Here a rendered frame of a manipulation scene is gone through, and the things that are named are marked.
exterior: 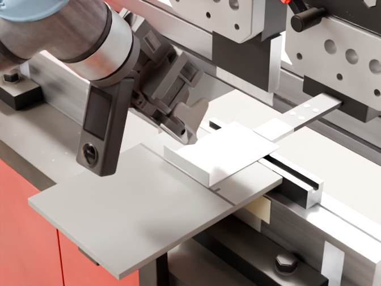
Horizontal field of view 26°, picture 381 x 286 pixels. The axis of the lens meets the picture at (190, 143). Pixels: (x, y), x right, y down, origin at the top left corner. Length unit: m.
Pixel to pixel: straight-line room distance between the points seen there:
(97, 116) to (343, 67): 0.27
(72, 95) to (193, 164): 0.39
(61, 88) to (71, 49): 0.58
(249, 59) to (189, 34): 0.48
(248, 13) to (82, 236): 0.32
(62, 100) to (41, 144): 0.10
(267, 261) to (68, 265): 0.40
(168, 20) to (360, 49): 0.73
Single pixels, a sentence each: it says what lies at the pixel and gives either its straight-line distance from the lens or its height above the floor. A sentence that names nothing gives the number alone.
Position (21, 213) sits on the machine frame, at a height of 0.74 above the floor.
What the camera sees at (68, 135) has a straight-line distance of 1.36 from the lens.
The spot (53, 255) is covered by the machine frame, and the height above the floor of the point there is 0.71.
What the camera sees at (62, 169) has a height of 0.87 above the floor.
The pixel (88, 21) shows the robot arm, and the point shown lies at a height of 1.28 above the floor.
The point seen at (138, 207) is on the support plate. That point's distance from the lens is 0.99.
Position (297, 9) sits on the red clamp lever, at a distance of 0.84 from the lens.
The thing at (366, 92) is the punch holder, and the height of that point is 1.19.
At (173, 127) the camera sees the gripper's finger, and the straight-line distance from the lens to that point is 0.92.
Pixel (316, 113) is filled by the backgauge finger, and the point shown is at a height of 1.00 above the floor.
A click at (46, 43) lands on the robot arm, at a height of 1.26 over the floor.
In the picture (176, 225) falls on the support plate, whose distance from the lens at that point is 0.97.
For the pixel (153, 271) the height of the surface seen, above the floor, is 0.88.
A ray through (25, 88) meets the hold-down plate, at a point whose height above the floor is 0.91.
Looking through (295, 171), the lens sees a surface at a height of 1.00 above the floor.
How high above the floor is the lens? 1.62
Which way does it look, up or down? 34 degrees down
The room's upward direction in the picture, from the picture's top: straight up
